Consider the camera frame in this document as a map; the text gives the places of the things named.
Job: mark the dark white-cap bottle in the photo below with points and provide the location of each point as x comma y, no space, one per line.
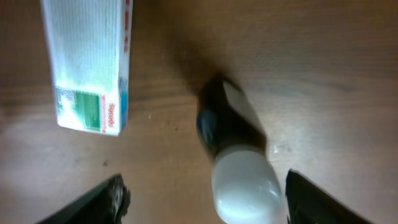
244,185

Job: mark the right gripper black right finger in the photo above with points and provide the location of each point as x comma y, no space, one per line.
309,204

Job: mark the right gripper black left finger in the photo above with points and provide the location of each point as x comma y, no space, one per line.
106,203

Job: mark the white green medicine box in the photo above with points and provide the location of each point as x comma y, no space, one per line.
89,43

